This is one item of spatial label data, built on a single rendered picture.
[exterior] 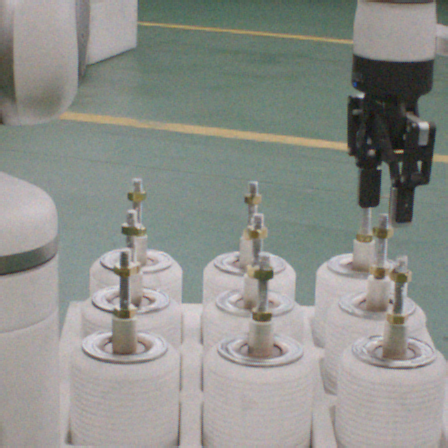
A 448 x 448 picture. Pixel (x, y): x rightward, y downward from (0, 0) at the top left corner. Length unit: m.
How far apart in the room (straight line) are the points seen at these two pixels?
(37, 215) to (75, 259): 1.52
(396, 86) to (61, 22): 0.60
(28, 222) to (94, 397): 0.49
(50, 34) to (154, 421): 0.58
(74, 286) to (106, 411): 0.94
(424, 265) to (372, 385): 1.10
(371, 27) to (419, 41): 0.04
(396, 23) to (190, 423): 0.40
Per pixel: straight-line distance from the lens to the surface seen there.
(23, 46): 0.61
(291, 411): 1.13
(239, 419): 1.12
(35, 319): 0.67
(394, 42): 1.17
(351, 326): 1.23
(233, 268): 1.35
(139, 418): 1.12
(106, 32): 4.12
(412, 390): 1.13
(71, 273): 2.11
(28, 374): 0.68
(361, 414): 1.14
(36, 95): 0.62
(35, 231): 0.65
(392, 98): 1.19
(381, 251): 1.25
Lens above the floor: 0.68
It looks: 17 degrees down
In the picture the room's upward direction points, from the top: 2 degrees clockwise
